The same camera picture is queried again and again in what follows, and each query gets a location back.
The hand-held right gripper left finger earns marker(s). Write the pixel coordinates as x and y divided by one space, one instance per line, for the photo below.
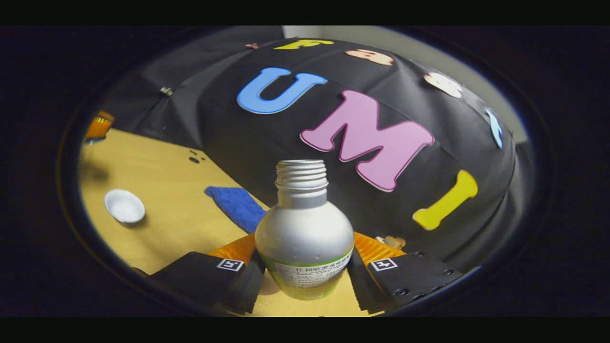
250 286

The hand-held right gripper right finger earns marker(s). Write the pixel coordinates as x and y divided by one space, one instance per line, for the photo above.
364 290

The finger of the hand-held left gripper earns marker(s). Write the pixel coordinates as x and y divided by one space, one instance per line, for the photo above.
99 126

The silver green water bottle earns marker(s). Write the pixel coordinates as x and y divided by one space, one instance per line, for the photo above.
305 228

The white teal teacup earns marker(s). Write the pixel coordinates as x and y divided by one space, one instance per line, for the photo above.
125 207

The brown bread slice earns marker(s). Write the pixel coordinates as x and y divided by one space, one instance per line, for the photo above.
394 242

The metal clip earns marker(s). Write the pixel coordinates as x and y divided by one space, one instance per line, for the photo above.
167 90

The blue towel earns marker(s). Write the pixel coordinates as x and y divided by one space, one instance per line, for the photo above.
236 205

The black backdrop cloth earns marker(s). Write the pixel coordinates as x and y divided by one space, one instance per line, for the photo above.
238 138

